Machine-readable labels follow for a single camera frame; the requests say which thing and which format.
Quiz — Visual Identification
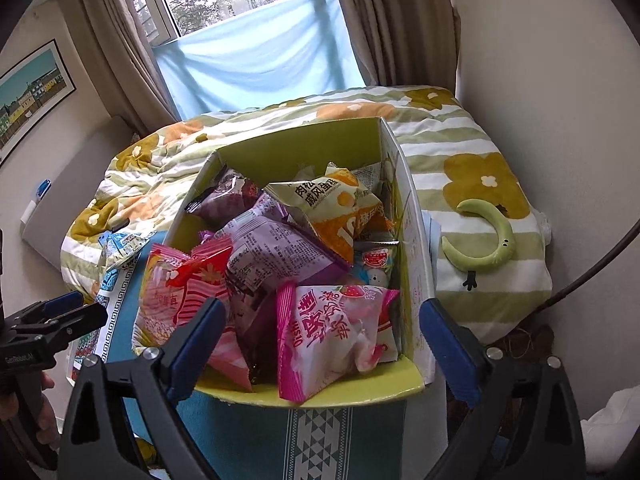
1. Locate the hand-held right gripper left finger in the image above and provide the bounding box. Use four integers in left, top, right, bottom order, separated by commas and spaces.
57, 297, 228, 480

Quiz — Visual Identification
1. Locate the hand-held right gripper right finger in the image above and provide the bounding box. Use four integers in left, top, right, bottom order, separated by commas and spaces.
419, 299, 586, 480

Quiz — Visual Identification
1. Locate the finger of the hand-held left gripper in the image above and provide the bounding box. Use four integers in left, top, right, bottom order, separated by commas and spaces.
10, 302, 109, 348
5, 291, 85, 326

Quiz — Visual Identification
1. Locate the red pink striped packet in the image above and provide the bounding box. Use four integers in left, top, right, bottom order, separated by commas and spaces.
132, 237, 253, 392

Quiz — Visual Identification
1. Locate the blue fish print packet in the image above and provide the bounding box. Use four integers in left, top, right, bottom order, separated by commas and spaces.
350, 240, 401, 288

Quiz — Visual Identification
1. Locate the pink strawberry snack packet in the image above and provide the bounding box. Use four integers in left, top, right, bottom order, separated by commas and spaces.
276, 282, 401, 403

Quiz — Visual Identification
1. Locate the dark purple snack packet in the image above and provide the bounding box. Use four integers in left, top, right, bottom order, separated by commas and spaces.
192, 167, 261, 228

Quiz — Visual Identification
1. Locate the orange cake packet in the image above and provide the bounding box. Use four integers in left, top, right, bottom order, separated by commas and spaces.
265, 170, 396, 266

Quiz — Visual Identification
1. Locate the green cardboard box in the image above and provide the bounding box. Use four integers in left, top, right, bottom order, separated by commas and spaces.
162, 116, 441, 408

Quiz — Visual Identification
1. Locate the person's left hand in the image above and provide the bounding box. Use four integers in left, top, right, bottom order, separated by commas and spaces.
35, 376, 61, 449

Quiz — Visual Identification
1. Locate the white key-pattern mat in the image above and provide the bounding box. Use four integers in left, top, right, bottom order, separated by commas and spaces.
75, 267, 133, 366

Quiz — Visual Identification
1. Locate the light blue triangular packet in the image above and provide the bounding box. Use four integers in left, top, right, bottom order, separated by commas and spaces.
100, 230, 161, 271

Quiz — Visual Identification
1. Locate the teal tablecloth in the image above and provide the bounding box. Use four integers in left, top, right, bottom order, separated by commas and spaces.
75, 230, 408, 480

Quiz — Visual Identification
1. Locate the green crescent toy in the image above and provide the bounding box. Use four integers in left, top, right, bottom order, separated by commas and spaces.
441, 199, 515, 277

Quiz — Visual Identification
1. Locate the grey headboard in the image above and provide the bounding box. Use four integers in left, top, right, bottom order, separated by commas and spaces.
20, 115, 133, 271

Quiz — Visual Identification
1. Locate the white cloth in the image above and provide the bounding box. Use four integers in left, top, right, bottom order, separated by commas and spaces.
585, 385, 640, 461

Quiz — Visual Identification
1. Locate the framed houses picture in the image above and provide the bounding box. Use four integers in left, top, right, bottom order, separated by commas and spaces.
0, 39, 77, 167

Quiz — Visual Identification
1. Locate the floral striped blanket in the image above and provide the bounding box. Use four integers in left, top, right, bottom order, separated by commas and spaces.
60, 85, 553, 346

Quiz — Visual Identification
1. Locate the beige curtain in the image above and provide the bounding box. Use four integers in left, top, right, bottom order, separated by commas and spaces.
60, 0, 176, 136
332, 0, 461, 93

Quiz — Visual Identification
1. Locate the light blue window cloth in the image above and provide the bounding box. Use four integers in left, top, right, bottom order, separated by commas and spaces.
152, 0, 368, 118

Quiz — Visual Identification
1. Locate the black cable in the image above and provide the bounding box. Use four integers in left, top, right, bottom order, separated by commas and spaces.
520, 220, 640, 313

